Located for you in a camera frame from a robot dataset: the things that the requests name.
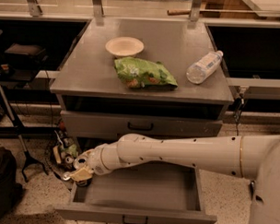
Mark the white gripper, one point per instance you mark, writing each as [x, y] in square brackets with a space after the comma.
[96, 165]

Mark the blue pepsi can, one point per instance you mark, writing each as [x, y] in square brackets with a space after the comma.
[83, 183]

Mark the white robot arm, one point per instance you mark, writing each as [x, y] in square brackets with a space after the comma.
[255, 158]

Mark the closed grey upper drawer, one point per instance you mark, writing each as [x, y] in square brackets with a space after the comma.
[112, 126]

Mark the open grey lower drawer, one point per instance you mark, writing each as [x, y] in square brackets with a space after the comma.
[153, 193]

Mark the grey drawer cabinet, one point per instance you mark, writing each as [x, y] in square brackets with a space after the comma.
[97, 105]

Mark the pile of cans and clutter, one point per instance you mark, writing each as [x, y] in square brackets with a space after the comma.
[64, 152]

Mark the black metal stand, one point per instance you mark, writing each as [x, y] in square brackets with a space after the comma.
[18, 127]

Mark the black bag on floor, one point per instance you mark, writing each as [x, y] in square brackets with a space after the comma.
[10, 191]

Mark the green chip bag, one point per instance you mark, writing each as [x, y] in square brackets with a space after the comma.
[142, 73]

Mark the black box on shelf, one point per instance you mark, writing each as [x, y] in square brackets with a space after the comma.
[32, 52]

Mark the clear plastic water bottle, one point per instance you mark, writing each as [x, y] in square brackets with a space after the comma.
[198, 72]

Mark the wooden stick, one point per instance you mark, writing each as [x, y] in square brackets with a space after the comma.
[178, 12]

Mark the black power adapter with cable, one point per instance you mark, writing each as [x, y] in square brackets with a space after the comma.
[237, 112]

